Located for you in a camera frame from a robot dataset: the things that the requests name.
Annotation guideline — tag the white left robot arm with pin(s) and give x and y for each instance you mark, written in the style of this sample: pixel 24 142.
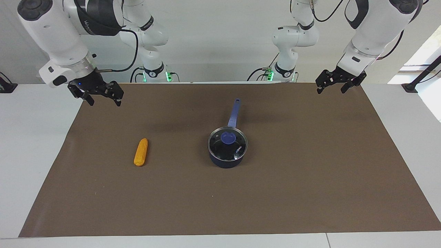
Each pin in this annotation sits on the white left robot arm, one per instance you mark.
pixel 375 31

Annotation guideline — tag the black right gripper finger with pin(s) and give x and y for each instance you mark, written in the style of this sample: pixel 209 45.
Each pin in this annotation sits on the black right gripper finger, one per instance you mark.
pixel 118 101
pixel 89 99

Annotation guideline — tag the brown table mat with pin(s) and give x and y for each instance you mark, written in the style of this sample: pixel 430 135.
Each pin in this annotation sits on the brown table mat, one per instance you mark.
pixel 275 193

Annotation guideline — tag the black tripod stand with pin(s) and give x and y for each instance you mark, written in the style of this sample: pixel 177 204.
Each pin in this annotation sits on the black tripod stand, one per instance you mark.
pixel 422 74

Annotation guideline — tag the glass lid with blue knob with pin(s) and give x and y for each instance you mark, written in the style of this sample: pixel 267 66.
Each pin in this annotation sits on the glass lid with blue knob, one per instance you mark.
pixel 227 143

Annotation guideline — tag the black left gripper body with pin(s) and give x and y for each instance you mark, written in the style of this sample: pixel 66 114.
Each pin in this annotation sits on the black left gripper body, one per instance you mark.
pixel 339 76

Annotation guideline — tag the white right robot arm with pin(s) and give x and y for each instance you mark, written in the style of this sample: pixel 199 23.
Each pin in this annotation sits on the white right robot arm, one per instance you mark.
pixel 58 38

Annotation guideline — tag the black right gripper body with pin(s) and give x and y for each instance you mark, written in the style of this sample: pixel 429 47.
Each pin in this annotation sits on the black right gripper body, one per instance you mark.
pixel 96 86

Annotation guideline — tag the yellow corn cob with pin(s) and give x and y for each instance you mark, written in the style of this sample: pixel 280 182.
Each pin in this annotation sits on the yellow corn cob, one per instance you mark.
pixel 141 157

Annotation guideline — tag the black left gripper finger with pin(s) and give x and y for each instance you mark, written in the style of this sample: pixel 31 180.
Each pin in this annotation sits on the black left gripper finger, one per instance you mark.
pixel 345 88
pixel 320 90

